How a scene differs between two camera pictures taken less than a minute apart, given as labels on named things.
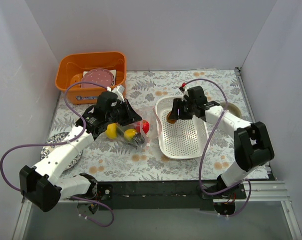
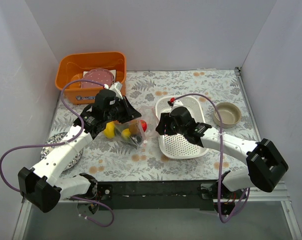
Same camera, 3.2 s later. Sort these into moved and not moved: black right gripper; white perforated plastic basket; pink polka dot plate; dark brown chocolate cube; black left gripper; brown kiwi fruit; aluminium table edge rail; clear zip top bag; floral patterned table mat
Moved: brown kiwi fruit; dark brown chocolate cube; black right gripper
Not moved: pink polka dot plate; black left gripper; white perforated plastic basket; aluminium table edge rail; clear zip top bag; floral patterned table mat
